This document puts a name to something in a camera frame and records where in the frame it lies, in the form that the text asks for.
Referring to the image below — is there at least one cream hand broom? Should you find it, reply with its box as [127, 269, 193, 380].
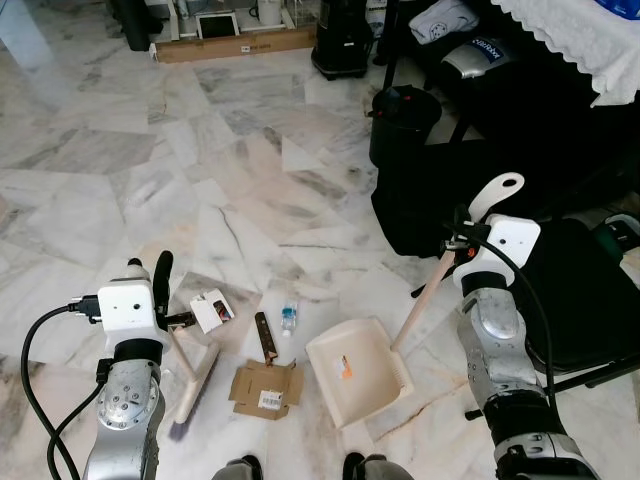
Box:
[163, 322, 223, 443]

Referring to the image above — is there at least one cream long-handled dustpan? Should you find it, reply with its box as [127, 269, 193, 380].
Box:
[305, 173, 526, 429]

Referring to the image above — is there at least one black floor appliance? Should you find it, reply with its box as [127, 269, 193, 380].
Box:
[312, 0, 376, 79]

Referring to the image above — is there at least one small white printed box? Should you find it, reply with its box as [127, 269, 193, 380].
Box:
[190, 290, 237, 334]

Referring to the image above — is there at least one black fabric bag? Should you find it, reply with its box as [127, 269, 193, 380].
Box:
[372, 140, 640, 256]

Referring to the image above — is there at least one flattened brown cardboard box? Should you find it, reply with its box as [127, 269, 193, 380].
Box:
[228, 360, 304, 421]

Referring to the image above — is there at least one small clear bottle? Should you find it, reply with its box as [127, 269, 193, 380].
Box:
[280, 300, 299, 334]

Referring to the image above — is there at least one black folding chair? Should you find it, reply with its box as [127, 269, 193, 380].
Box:
[515, 215, 640, 396]

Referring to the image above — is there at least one black round bin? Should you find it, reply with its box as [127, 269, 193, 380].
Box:
[368, 85, 443, 166]

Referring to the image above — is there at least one grey robot left foot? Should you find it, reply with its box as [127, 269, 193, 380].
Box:
[213, 455, 263, 480]

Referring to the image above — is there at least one grey robot foot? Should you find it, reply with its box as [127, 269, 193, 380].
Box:
[213, 455, 263, 480]
[343, 452, 413, 480]

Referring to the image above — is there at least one silver and navy bag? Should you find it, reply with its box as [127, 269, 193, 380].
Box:
[440, 35, 516, 81]

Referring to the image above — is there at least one white printed cloth bag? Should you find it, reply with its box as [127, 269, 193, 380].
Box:
[410, 0, 481, 46]

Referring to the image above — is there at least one white lace tablecloth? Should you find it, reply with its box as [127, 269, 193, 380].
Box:
[490, 0, 640, 106]

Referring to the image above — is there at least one long brown cardboard box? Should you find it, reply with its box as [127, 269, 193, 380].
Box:
[155, 28, 317, 64]

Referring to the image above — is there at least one grey robot right foot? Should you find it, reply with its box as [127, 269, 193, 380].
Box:
[343, 452, 413, 480]

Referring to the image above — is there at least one white framed tablet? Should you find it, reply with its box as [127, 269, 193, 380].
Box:
[196, 12, 241, 41]

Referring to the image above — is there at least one blue packet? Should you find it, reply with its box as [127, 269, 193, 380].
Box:
[598, 0, 640, 21]

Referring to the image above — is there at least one white jug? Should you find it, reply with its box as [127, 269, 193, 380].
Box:
[255, 0, 286, 26]

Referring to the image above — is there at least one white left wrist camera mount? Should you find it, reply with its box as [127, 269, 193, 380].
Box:
[97, 265, 169, 341]

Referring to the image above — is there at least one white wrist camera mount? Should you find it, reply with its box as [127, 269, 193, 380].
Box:
[97, 265, 169, 341]
[485, 213, 542, 276]

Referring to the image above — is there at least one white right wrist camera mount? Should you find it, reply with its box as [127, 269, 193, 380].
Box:
[485, 213, 542, 276]

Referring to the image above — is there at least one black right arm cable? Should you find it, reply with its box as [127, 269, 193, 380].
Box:
[468, 228, 557, 411]

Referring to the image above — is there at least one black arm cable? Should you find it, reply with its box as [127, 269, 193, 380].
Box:
[468, 228, 557, 411]
[19, 298, 106, 480]

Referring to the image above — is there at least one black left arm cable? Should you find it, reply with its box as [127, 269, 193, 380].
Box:
[19, 298, 106, 480]

